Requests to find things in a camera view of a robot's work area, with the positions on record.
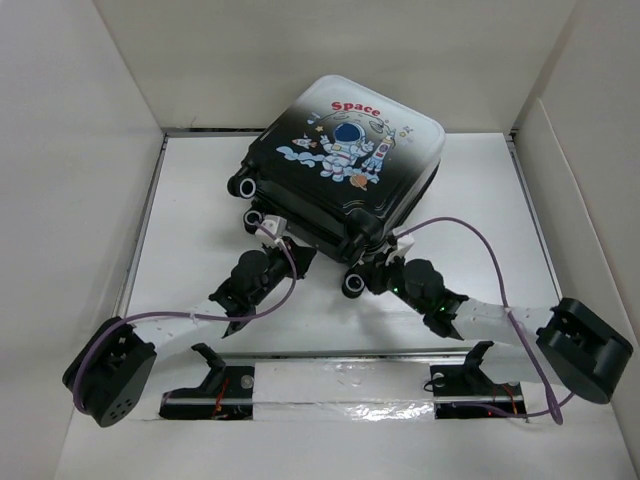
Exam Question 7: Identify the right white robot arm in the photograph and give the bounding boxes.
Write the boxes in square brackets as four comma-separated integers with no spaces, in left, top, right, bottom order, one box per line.
[361,258,633,404]

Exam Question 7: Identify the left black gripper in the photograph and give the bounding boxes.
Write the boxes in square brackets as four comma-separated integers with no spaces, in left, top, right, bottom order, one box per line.
[250,236,315,306]

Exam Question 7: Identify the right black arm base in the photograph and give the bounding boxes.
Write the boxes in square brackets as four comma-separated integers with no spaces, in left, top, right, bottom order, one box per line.
[423,364,527,420]

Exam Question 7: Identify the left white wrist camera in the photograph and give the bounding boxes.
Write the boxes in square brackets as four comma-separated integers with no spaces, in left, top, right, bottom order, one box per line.
[255,215,287,248]

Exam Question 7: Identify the black suitcase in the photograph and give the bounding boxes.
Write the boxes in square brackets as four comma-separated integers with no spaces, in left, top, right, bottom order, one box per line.
[227,75,446,267]

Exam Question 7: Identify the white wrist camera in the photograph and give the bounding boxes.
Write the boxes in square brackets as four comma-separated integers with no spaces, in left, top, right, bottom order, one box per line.
[385,227,415,265]
[255,215,287,248]

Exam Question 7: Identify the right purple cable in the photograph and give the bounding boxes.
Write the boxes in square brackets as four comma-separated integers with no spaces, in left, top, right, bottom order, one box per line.
[394,215,576,426]

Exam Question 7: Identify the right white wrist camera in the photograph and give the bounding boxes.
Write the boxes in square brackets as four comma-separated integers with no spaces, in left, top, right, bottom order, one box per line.
[385,227,415,265]

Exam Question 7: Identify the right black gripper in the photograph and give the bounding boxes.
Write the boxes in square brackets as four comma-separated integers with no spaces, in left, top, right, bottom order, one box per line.
[353,248,428,315]

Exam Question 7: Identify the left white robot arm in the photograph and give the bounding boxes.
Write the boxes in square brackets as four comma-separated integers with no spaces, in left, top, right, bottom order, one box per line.
[62,237,317,428]

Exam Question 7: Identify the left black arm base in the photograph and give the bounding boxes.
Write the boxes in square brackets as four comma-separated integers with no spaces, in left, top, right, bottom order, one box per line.
[159,365,255,421]

